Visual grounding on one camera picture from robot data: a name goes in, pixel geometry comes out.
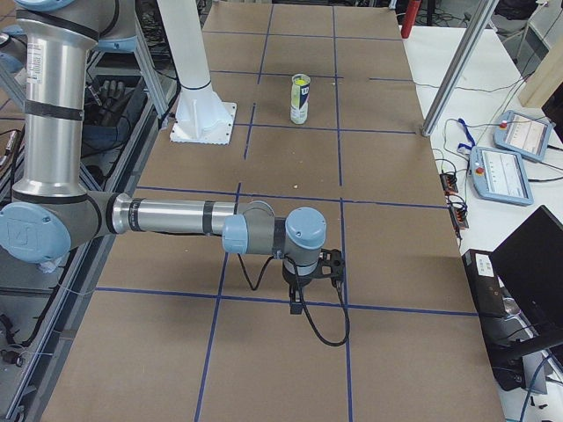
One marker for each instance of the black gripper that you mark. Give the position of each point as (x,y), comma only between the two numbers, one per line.
(292,280)

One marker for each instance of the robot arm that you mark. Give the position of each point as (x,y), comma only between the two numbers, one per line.
(51,213)

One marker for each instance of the clear tennis ball can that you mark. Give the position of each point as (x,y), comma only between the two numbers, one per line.
(299,101)

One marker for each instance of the black box unit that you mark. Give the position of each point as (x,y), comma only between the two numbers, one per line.
(498,311)

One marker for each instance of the near teach pendant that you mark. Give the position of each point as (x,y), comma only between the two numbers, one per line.
(499,175)

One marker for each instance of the teach pendant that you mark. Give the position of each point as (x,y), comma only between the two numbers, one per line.
(523,134)
(499,175)

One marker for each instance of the black laptop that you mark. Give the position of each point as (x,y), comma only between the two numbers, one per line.
(529,264)

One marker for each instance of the far teach pendant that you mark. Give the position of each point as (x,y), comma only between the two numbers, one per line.
(523,134)

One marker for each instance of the red cylinder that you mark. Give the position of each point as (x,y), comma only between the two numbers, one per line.
(412,10)

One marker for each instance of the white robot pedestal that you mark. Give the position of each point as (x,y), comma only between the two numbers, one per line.
(201,116)

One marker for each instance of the aluminium frame post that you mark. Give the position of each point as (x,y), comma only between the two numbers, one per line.
(461,57)

